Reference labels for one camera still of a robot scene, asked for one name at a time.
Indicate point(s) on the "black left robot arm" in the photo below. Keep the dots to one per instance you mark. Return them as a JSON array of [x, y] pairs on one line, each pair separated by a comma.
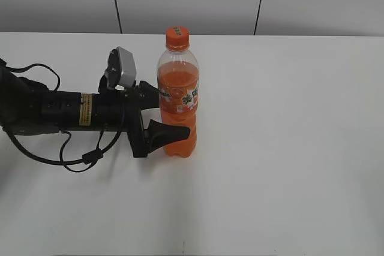
[[29, 108]]

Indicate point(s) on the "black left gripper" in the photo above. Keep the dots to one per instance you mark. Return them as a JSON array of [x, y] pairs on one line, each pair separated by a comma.
[[121, 111]]

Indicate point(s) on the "orange Mirinda soda bottle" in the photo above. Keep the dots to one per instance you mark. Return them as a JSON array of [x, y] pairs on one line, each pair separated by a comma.
[[178, 85]]

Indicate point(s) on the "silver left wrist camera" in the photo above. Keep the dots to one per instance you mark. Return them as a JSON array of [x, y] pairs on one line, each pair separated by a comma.
[[121, 69]]

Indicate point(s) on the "orange bottle cap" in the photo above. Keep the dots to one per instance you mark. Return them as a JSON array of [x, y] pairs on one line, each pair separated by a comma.
[[177, 38]]

